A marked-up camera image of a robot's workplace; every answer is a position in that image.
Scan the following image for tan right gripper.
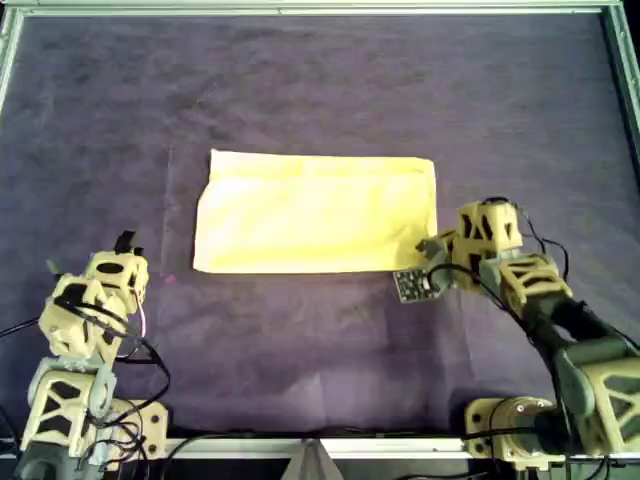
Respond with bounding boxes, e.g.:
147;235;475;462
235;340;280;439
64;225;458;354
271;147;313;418
417;227;484;295

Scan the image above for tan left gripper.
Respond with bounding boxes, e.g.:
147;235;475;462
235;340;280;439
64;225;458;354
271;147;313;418
83;230;151;304

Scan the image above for yellow microfibre cloth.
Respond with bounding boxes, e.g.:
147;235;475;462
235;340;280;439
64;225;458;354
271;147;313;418
192;148;440;275

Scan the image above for purple felt table cover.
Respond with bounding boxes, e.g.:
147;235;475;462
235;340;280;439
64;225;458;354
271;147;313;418
0;13;640;441

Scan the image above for black camera circuit board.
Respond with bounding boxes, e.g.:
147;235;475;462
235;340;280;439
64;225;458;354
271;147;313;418
392;268;441;305

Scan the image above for thin pink wire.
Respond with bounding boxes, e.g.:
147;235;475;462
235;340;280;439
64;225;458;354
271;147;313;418
133;289;149;339

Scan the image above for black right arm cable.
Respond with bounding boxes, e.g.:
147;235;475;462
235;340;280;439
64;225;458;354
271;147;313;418
517;202;574;281

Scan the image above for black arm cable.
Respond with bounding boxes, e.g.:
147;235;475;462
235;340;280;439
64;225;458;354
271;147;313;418
0;299;171;466
517;202;574;281

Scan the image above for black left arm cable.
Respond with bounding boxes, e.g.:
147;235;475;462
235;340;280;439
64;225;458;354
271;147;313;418
0;299;171;466

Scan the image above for tan right arm base plate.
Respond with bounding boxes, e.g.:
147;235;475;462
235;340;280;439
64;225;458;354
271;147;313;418
464;397;556;471

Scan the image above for tan left arm base plate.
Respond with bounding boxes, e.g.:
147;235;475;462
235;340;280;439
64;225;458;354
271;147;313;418
112;398;170;459

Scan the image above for grey triangular camera stand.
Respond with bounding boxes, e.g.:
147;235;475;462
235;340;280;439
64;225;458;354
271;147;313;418
282;438;346;480

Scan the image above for aluminium table frame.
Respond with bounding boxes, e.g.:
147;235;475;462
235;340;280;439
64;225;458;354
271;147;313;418
0;0;640;461

